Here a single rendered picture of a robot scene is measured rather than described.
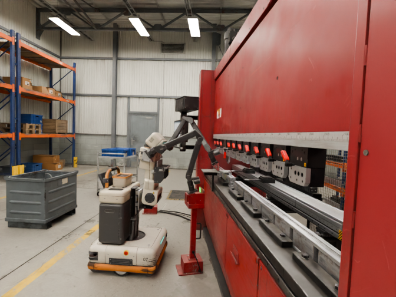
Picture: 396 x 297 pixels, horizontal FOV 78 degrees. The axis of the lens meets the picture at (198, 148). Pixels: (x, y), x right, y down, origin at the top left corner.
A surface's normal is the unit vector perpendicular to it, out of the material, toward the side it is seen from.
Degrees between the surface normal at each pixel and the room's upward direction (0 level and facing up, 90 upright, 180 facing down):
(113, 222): 90
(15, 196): 90
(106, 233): 90
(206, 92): 90
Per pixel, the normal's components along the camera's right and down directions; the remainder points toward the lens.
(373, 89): -0.99, -0.04
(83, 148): -0.07, 0.05
